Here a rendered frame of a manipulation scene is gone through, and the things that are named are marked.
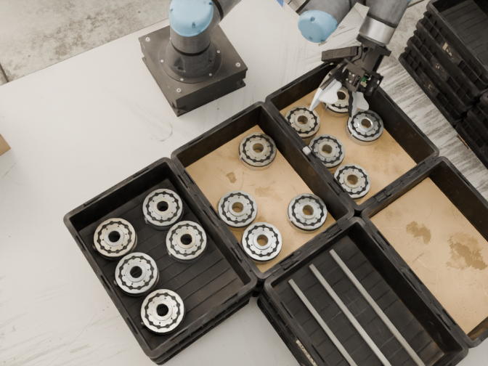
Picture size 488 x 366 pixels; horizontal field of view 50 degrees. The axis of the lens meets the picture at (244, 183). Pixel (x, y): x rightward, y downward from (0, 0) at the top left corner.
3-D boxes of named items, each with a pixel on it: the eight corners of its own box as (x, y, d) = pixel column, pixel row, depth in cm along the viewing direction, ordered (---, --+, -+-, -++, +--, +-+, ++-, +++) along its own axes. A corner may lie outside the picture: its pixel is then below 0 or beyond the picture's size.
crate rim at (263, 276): (168, 157, 136) (167, 153, 134) (261, 103, 145) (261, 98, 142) (259, 284, 124) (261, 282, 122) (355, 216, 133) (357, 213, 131)
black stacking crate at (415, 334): (257, 293, 133) (261, 282, 123) (346, 229, 142) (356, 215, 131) (359, 434, 122) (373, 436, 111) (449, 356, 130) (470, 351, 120)
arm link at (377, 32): (359, 12, 119) (381, 19, 124) (350, 31, 121) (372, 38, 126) (382, 24, 114) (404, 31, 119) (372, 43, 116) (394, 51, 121)
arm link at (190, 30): (160, 38, 151) (158, 6, 139) (189, 9, 156) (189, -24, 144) (194, 61, 149) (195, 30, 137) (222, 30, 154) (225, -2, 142)
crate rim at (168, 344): (62, 220, 127) (59, 216, 125) (168, 157, 136) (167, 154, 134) (150, 362, 116) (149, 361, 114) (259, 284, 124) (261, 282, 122)
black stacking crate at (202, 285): (72, 232, 136) (61, 218, 126) (170, 174, 145) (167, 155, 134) (154, 364, 125) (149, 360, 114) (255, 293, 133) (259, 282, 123)
